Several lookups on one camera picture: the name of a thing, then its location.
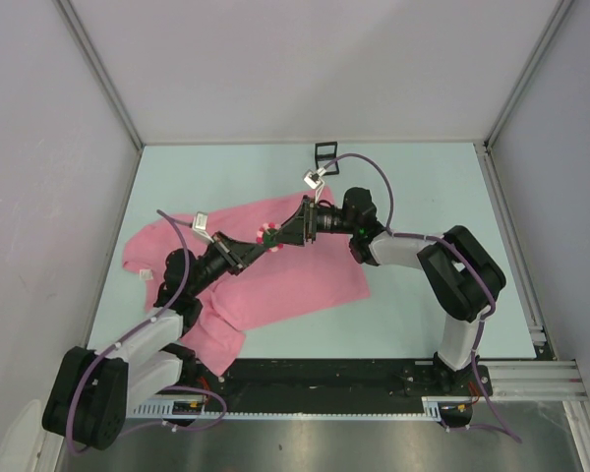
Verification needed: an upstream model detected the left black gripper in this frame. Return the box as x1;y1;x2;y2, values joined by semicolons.
188;231;267;297

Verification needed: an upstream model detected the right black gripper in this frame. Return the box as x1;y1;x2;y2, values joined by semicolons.
269;196;357;247

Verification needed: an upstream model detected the plush flower brooch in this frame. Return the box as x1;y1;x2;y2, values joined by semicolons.
256;222;283;253

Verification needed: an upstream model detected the pink t-shirt garment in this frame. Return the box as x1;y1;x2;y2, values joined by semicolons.
121;189;373;378

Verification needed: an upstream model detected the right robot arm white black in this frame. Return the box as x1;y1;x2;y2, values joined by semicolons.
260;187;506;394

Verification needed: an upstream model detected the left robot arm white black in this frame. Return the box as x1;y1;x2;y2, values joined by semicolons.
41;232;268;450

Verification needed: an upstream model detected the white garment label tag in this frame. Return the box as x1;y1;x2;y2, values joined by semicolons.
139;269;152;281

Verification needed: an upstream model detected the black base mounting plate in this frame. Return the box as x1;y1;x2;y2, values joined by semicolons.
182;359;493;415

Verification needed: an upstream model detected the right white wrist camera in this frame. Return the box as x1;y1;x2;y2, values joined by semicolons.
303;169;325;190

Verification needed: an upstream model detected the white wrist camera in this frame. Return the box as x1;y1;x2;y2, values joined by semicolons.
303;169;325;190
192;211;213;245

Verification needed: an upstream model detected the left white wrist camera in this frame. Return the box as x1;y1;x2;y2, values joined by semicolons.
192;211;213;245

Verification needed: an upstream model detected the black square frame stand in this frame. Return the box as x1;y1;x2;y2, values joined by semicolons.
314;142;340;176

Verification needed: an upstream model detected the right aluminium frame rail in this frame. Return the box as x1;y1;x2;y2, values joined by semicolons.
473;143;551;352

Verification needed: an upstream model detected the aluminium frame rail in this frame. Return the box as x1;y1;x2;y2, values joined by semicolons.
51;359;584;398
473;143;551;352

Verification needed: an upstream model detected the white slotted cable duct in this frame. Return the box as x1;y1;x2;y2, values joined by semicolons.
127;395;473;422

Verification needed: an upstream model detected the left corner aluminium post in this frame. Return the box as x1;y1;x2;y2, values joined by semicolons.
52;0;145;151

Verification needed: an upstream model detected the corner aluminium post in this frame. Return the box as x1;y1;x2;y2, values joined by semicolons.
483;0;576;150
52;0;145;151

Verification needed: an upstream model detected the front aluminium frame rail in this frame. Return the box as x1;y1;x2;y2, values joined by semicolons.
51;359;584;398

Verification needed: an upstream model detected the right corner aluminium post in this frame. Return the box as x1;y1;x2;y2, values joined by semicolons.
483;0;576;150

